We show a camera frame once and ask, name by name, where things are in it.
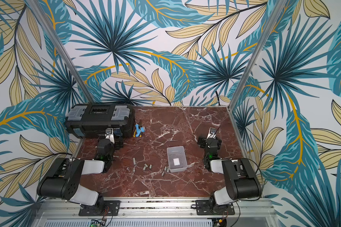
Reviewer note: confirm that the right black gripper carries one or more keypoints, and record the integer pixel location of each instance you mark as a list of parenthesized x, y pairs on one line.
[(202, 142)]

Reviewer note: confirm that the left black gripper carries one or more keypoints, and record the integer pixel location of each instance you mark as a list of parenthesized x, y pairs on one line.
[(119, 143)]

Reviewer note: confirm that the grey plastic storage box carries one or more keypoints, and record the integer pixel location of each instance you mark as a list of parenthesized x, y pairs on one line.
[(177, 159)]

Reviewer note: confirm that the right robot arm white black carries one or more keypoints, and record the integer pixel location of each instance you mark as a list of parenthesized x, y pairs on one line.
[(240, 180)]

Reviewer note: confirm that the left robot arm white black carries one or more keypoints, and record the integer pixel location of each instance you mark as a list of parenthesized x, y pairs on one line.
[(62, 180)]

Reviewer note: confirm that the blue toy figure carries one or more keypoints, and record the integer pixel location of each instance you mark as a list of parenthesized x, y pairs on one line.
[(139, 130)]

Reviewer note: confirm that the black plastic toolbox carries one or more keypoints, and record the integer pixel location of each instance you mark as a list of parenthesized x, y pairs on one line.
[(92, 120)]

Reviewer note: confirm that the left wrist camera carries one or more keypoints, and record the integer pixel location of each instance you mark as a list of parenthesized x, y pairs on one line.
[(109, 132)]

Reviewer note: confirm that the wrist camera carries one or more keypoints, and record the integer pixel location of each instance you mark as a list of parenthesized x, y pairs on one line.
[(212, 133), (109, 132)]

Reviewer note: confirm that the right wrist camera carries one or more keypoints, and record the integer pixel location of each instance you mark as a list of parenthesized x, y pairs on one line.
[(212, 133)]

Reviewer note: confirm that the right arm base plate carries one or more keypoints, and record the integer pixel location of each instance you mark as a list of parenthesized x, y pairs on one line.
[(208, 207)]

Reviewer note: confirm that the aluminium rail front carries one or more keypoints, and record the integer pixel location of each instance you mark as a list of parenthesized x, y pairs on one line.
[(158, 212)]

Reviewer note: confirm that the right metal frame post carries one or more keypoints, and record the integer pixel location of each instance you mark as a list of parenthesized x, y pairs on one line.
[(259, 46)]

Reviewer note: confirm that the metal frame post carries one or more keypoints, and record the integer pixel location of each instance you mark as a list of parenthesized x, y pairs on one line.
[(49, 29), (259, 46)]

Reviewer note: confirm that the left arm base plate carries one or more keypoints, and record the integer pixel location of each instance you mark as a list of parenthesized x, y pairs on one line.
[(104, 208)]

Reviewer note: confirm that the left metal frame post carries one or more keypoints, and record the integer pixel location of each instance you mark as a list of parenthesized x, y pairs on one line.
[(49, 29)]

